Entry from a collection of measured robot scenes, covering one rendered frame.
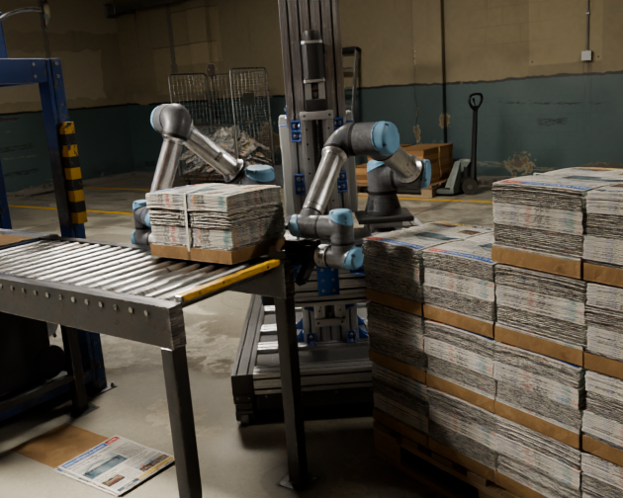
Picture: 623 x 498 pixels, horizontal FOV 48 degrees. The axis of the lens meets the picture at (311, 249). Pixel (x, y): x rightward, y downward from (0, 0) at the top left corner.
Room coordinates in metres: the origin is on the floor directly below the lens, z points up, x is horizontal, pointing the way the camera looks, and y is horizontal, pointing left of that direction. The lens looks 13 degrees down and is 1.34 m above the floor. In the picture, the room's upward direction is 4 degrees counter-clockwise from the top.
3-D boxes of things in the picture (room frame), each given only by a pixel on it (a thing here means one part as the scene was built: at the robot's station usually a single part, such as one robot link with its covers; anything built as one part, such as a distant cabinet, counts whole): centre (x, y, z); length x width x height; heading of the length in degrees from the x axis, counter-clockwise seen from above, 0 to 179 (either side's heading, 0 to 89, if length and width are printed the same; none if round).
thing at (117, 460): (2.44, 0.79, 0.01); 0.37 x 0.28 x 0.01; 54
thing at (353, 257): (2.21, -0.10, 0.81); 0.11 x 0.08 x 0.09; 54
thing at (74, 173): (3.16, 1.04, 1.05); 0.05 x 0.05 x 0.45; 54
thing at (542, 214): (1.89, -0.74, 0.95); 0.38 x 0.29 x 0.23; 123
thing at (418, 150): (8.88, -1.22, 0.28); 1.20 x 0.83 x 0.57; 54
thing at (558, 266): (1.89, -0.73, 0.86); 0.38 x 0.29 x 0.04; 123
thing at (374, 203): (2.88, -0.31, 0.87); 0.15 x 0.15 x 0.10
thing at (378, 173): (2.88, -0.31, 0.98); 0.13 x 0.12 x 0.14; 62
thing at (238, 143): (10.37, 1.17, 0.85); 1.21 x 0.83 x 1.71; 54
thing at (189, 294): (2.02, 0.24, 0.81); 0.43 x 0.03 x 0.02; 144
